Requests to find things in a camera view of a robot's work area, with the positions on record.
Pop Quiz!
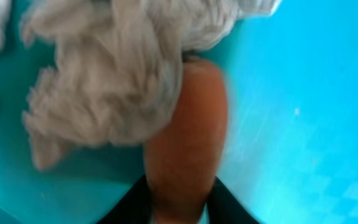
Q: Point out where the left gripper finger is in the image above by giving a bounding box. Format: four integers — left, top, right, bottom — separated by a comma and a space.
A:
96, 175, 152, 224

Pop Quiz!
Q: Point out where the orange carrot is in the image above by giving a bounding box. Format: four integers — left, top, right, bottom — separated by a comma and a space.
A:
144, 59, 228, 223

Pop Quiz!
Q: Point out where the teal serving tray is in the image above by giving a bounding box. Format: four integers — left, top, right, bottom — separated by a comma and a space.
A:
0, 0, 358, 223

